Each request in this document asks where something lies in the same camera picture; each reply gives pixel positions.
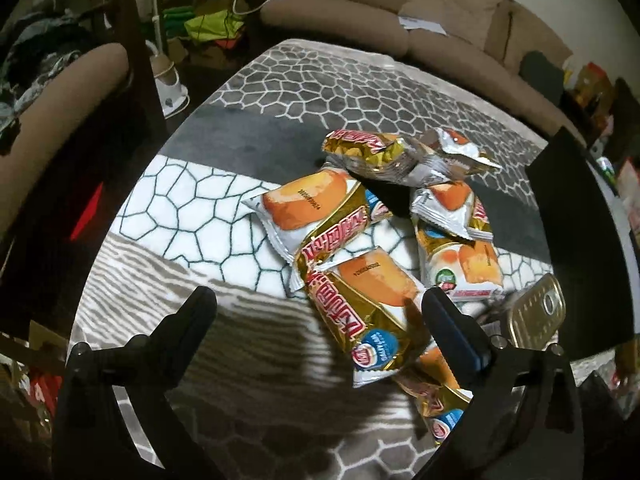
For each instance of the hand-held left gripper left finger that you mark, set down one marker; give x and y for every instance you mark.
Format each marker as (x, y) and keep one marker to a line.
(199, 310)

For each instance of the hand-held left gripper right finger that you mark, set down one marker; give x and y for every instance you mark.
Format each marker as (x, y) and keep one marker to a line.
(452, 332)

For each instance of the gold tin can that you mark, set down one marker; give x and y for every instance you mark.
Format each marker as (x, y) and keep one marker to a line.
(537, 310)

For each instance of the pile of cake snack packets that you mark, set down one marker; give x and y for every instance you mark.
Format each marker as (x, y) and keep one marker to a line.
(310, 205)

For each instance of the black box with white inside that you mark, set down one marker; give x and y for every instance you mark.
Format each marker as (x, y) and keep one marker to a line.
(575, 240)

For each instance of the white floor lamp base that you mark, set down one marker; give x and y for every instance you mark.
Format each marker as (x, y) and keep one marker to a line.
(170, 87)

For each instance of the grey patterned blanket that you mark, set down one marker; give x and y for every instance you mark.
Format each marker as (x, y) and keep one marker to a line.
(300, 95)

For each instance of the beige armchair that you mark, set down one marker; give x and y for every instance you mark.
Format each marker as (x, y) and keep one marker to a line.
(55, 110)

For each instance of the dark grey cushion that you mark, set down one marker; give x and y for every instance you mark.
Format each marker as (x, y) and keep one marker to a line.
(542, 77)

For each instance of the beige sofa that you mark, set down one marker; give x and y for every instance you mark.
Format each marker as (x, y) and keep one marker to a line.
(450, 50)

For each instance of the green plastic bag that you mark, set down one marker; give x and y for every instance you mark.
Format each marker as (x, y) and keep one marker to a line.
(212, 25)

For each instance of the white paper sheet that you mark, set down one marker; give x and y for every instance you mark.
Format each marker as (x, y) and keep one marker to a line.
(422, 24)

